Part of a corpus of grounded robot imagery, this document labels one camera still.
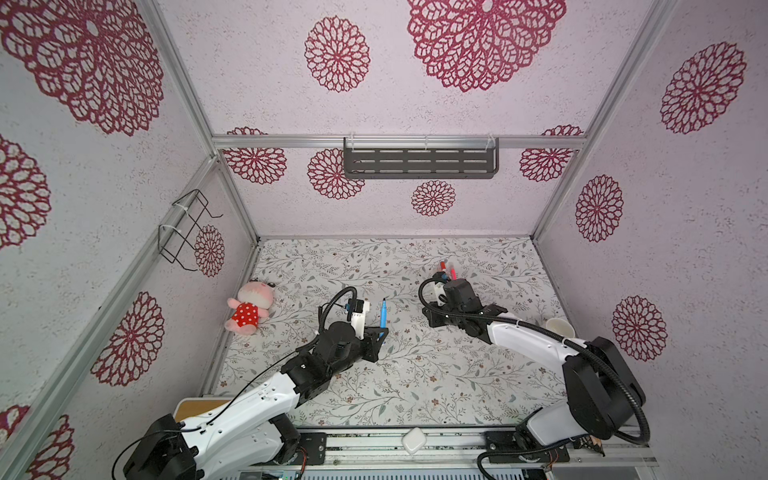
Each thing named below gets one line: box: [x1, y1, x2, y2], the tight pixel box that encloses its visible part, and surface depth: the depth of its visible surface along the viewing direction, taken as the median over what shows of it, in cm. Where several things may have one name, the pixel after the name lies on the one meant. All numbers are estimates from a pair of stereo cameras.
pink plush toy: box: [224, 281, 274, 335], surface depth 96 cm
